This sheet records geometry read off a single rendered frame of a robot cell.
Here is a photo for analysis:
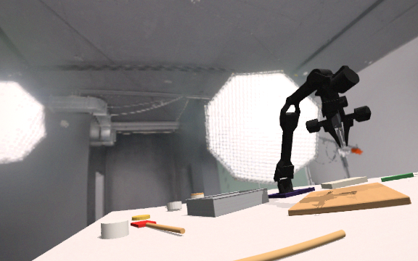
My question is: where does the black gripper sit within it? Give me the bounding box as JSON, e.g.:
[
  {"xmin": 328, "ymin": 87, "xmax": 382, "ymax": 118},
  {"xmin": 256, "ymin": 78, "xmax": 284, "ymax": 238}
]
[{"xmin": 306, "ymin": 96, "xmax": 371, "ymax": 148}]

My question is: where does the red spatula with tan handle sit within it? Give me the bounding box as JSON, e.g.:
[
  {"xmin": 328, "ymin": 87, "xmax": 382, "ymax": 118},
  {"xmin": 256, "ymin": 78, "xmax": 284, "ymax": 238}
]
[{"xmin": 131, "ymin": 220, "xmax": 185, "ymax": 234}]

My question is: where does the light grey cylinder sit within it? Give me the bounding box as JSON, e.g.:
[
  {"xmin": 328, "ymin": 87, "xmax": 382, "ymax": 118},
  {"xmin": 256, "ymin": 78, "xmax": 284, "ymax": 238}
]
[{"xmin": 101, "ymin": 219, "xmax": 129, "ymax": 239}]

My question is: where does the dark grey roasting tin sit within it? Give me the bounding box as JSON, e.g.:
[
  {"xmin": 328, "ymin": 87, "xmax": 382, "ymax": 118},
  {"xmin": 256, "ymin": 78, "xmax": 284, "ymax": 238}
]
[{"xmin": 186, "ymin": 188, "xmax": 269, "ymax": 218}]

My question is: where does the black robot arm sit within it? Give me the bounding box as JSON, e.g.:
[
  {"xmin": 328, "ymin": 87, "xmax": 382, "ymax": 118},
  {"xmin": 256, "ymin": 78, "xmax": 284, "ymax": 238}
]
[{"xmin": 274, "ymin": 65, "xmax": 359, "ymax": 194}]

